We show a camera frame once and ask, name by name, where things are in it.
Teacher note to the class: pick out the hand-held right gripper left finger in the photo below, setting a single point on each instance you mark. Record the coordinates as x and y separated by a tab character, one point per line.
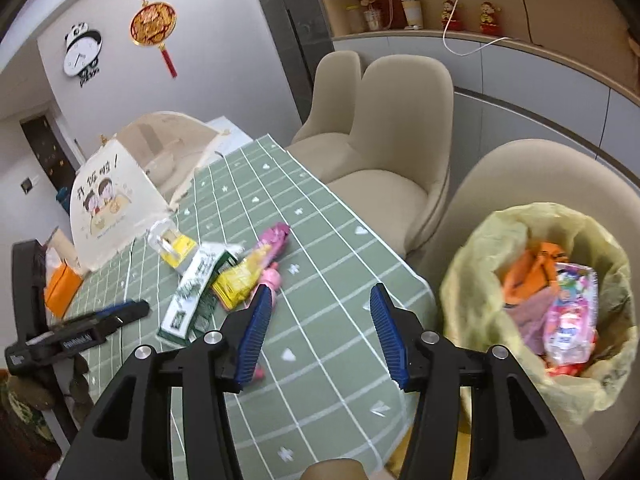
255	330

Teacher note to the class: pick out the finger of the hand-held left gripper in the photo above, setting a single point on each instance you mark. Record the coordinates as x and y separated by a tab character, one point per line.
127	314

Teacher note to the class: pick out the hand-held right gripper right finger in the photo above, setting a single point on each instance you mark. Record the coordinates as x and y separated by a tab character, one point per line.
387	330

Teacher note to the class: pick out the yellow plastic bin bag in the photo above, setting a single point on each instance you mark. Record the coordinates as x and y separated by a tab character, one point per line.
480	240

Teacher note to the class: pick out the pale pink plastic wrapper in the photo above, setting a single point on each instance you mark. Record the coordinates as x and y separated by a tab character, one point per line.
525	320

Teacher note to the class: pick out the orange snack wrapper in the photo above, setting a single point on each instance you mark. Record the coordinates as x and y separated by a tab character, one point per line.
530	270

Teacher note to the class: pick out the pink printed snack wrapper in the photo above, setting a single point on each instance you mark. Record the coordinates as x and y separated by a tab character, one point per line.
572	310

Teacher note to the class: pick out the orange tissue box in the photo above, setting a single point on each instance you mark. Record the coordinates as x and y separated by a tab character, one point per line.
62	287

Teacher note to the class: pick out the yellow snack packet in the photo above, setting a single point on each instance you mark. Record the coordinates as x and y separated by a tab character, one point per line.
240	282

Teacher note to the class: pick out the small bright pink wrapper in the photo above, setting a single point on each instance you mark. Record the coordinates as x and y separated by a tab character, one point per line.
270	280

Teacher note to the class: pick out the green white carton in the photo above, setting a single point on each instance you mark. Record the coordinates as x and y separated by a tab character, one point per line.
192	290

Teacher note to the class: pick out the clear bag with yellow label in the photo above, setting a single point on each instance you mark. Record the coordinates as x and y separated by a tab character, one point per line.
172	250

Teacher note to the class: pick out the green checked tablecloth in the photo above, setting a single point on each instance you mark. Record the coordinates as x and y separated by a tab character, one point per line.
325	270

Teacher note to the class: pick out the magenta snack pouch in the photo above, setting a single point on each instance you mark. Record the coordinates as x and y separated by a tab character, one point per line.
275	240

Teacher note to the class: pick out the printed mesh food cover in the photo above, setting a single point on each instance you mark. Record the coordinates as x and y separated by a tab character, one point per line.
110	195

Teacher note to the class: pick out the dark door with stickers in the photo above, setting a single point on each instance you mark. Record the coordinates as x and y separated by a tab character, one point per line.
47	155

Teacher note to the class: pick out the white rectangular box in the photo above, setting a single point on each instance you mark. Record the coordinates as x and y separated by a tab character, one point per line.
230	132

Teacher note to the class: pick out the beige upholstered chair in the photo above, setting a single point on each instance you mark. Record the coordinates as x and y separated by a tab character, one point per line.
400	125
525	170
330	90

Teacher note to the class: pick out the grey sideboard cabinet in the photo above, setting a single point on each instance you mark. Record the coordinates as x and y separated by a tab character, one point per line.
525	90

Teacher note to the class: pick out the white lidded cup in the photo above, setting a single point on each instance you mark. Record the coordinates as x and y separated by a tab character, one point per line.
411	12

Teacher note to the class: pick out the red seated figurine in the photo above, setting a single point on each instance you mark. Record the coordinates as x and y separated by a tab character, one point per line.
489	19
451	15

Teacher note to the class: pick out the dark red gift bag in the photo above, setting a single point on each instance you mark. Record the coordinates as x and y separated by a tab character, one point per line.
392	7

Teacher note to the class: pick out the gold flower ornament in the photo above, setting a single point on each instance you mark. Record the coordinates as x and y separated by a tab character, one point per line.
370	2

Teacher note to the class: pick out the panda wall clock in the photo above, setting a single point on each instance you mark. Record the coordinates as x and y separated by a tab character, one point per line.
82	52

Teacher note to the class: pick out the red round wall ornament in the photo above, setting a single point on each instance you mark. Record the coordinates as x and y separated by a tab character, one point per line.
152	25

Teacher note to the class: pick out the wooden wall shelf unit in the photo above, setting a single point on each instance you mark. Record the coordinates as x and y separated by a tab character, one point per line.
575	0

